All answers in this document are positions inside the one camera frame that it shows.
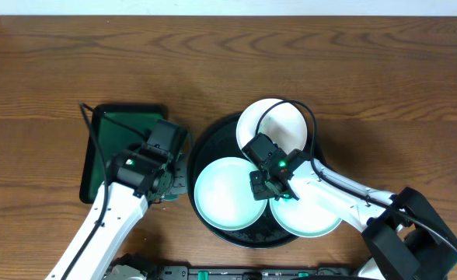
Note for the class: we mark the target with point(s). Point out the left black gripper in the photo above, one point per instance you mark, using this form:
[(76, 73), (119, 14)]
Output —
[(172, 179)]

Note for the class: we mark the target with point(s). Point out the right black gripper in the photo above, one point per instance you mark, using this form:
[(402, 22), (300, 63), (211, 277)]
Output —
[(259, 191)]

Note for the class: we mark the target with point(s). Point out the light green plate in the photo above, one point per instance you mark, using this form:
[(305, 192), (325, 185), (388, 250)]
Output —
[(223, 195), (303, 218)]

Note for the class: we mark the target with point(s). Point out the green scrubbing sponge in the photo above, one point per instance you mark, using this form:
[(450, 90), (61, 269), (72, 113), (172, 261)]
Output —
[(170, 197)]

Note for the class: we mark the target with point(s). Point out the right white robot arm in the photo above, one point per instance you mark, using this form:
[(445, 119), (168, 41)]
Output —
[(406, 237)]

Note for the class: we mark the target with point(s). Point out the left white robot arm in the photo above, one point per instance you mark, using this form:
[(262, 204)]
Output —
[(133, 179)]

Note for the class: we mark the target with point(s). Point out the round black tray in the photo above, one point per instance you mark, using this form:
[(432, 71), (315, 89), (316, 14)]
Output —
[(217, 142)]

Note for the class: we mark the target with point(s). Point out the rectangular dark green tray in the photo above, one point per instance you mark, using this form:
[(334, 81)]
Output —
[(113, 138)]

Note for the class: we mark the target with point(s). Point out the white plate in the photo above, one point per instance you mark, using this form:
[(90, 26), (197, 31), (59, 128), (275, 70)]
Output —
[(284, 125)]

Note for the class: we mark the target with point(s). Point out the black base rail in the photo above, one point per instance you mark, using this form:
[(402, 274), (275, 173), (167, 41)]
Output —
[(134, 266)]

